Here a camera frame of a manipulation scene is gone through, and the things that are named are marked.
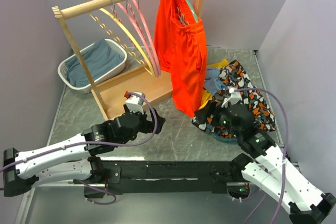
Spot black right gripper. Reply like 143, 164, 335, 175
194, 99, 241, 138

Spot green hanger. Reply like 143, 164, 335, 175
176, 0, 199, 26

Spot teal round tray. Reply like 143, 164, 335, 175
211, 133, 238, 144

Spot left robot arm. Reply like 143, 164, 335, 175
1, 110, 165, 197

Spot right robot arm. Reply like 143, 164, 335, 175
194, 102, 335, 223

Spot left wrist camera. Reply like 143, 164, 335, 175
124, 92, 144, 114

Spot aluminium rail right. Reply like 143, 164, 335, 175
291, 162, 299, 170

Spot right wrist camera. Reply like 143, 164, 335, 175
221, 87, 242, 108

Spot pink hanger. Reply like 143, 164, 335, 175
130, 0, 161, 77
118, 0, 161, 77

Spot pink hanger right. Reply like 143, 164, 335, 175
130, 0, 161, 77

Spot blue-grey cloth in basket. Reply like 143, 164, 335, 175
64, 39, 124, 88

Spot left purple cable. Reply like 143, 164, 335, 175
0, 98, 158, 174

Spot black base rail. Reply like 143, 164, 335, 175
84, 158, 256, 200

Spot camouflage patterned shorts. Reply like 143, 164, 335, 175
207, 60, 276, 132

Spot orange shorts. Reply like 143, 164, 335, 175
154, 0, 207, 117

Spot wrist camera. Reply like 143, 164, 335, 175
124, 92, 144, 114
221, 87, 242, 108

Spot wooden clothes rack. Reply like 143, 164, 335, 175
52, 0, 203, 120

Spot white laundry basket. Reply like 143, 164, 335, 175
57, 38, 128, 94

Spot yellow garment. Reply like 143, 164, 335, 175
200, 59, 229, 109

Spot yellow hanger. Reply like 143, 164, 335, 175
89, 0, 154, 76

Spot pink hanger left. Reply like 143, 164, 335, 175
118, 0, 161, 77

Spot light blue garment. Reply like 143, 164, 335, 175
204, 67, 227, 95

